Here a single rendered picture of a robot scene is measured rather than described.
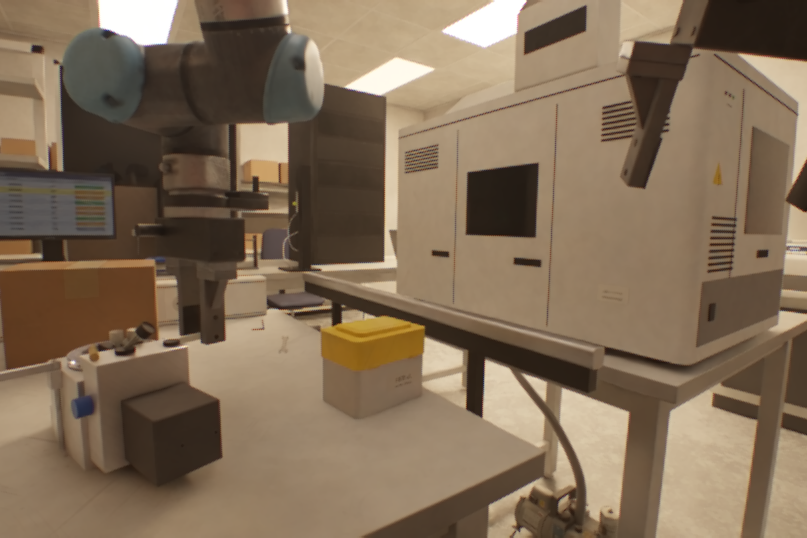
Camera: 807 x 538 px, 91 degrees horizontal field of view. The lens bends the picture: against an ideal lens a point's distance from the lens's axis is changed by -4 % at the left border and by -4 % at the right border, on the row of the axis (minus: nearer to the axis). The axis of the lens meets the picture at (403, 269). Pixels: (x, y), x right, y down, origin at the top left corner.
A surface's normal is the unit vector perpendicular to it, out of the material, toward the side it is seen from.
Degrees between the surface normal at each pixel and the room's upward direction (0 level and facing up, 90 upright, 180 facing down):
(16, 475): 0
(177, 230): 90
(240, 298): 90
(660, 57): 113
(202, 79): 104
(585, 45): 90
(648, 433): 90
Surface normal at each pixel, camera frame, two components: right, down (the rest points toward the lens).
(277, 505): 0.02, -0.99
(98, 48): -0.11, 0.10
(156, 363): 0.81, 0.07
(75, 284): 0.51, 0.10
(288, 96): -0.05, 0.71
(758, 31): -0.20, 0.48
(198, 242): -0.58, 0.07
